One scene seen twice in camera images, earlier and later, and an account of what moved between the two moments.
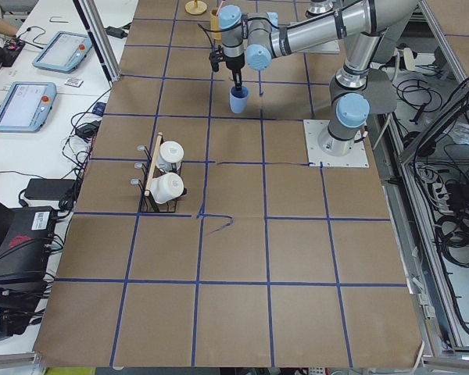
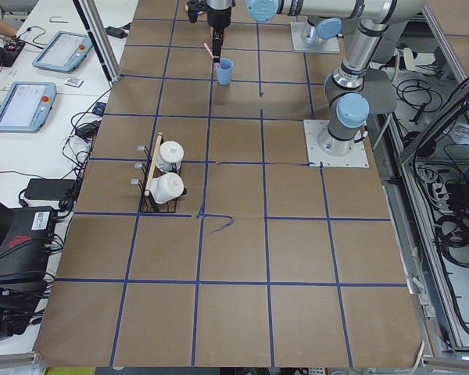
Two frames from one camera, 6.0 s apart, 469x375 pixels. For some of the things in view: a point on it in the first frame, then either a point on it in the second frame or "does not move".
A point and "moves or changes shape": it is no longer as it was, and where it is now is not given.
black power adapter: x=51 y=189 does not move
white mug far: x=170 y=155 does not move
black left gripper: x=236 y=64 -> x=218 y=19
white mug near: x=166 y=187 does not move
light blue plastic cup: x=238 y=99 -> x=224 y=69
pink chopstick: x=220 y=5 moves or changes shape
